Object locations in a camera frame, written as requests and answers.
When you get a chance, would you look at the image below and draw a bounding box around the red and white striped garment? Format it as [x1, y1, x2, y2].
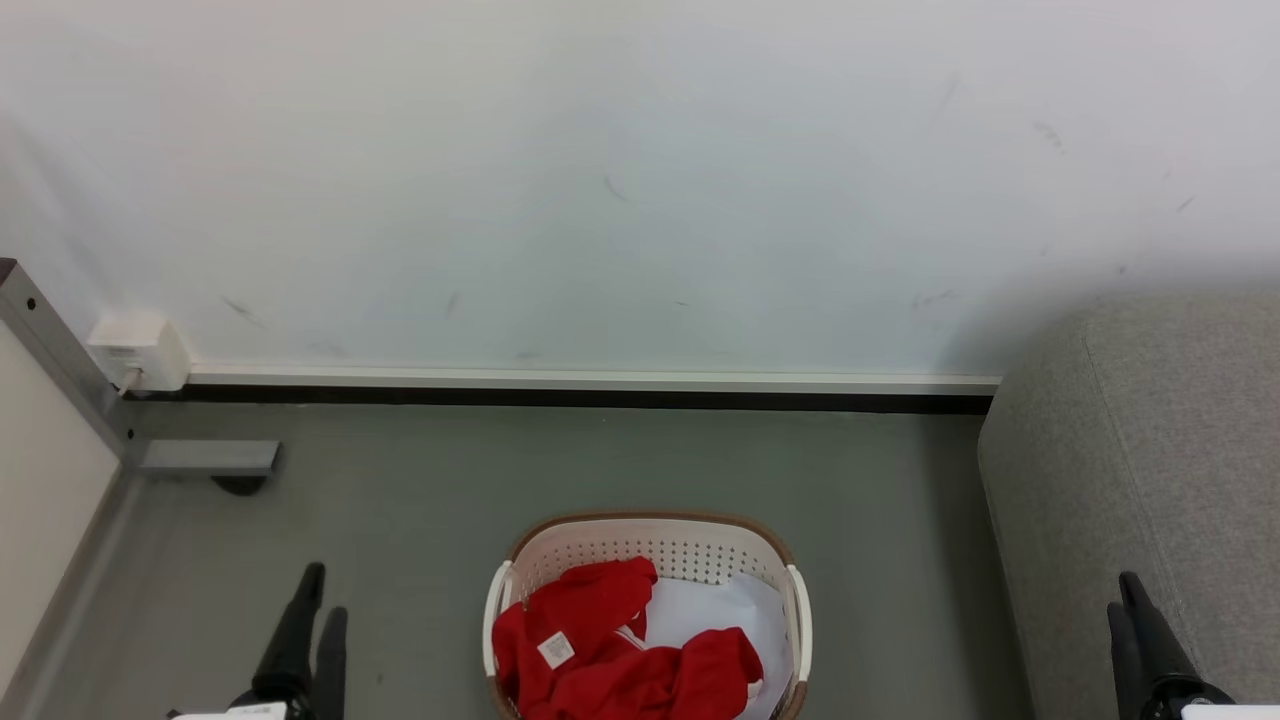
[612, 572, 796, 720]

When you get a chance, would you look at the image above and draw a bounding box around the white and black baseboard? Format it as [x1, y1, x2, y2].
[125, 364, 1003, 417]

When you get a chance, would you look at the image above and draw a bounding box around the white perforated laundry basket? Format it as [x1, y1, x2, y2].
[482, 510, 813, 720]

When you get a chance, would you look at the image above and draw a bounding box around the beige partition panel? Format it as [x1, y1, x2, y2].
[0, 320, 123, 691]

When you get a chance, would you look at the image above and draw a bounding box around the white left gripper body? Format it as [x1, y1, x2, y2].
[168, 684, 317, 720]

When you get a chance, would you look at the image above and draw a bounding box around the grey fabric sofa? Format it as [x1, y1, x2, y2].
[977, 290, 1280, 720]

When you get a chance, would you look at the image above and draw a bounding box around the grey metal frame foot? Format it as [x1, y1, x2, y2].
[135, 439, 282, 477]

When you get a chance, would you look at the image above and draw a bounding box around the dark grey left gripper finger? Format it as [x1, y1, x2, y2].
[251, 562, 327, 695]
[312, 607, 350, 720]

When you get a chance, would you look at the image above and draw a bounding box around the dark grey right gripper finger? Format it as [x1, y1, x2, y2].
[1106, 601, 1151, 717]
[1118, 572, 1203, 693]

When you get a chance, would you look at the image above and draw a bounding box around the white wall socket box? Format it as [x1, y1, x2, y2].
[87, 313, 193, 393]

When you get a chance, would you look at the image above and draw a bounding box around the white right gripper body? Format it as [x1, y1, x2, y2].
[1140, 679, 1280, 720]

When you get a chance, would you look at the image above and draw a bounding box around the grey metal frame post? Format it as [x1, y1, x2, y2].
[0, 257, 141, 471]

